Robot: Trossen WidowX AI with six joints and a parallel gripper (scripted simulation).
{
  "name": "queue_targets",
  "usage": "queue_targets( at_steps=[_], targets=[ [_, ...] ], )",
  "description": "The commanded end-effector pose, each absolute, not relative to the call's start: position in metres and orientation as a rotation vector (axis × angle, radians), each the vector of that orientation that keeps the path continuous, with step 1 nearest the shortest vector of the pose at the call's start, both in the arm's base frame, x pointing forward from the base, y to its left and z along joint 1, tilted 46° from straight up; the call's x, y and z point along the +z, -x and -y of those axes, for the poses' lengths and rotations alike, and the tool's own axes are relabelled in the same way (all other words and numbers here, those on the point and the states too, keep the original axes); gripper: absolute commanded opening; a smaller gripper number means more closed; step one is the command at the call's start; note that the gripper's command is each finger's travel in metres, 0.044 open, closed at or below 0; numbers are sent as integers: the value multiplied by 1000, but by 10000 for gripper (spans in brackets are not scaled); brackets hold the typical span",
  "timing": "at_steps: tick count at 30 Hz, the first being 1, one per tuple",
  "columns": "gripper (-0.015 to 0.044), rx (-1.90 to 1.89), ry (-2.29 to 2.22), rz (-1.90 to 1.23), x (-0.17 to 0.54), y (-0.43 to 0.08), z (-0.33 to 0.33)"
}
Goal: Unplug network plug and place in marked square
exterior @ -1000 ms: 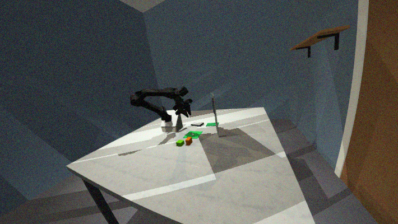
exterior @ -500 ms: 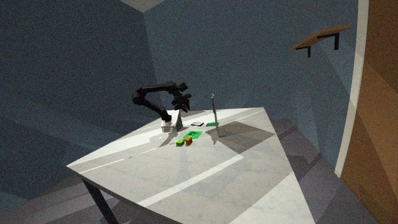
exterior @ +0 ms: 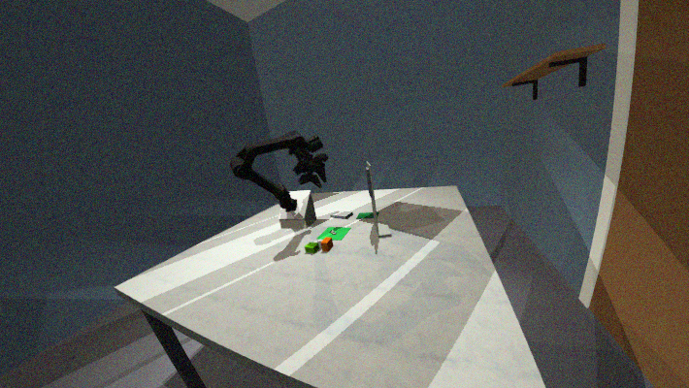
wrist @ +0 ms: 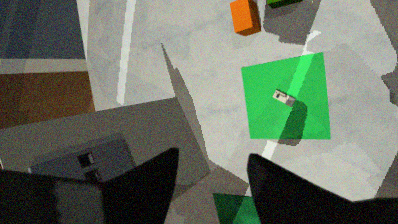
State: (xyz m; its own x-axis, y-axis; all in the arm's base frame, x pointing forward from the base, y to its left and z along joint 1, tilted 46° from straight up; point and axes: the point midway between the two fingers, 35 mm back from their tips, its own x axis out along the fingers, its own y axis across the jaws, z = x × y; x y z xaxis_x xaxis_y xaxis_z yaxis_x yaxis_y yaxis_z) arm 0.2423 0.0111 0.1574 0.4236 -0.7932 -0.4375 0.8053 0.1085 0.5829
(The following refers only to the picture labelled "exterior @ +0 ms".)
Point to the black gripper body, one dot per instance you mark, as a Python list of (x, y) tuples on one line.
[(317, 160)]

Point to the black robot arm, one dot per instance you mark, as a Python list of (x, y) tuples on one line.
[(241, 164)]

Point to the orange rectangular block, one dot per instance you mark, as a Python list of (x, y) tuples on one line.
[(327, 244)]

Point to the small green block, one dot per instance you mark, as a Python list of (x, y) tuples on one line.
[(311, 247)]

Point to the green square marking on table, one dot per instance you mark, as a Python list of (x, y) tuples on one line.
[(340, 233)]

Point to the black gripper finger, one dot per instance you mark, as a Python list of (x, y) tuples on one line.
[(314, 179), (320, 170)]

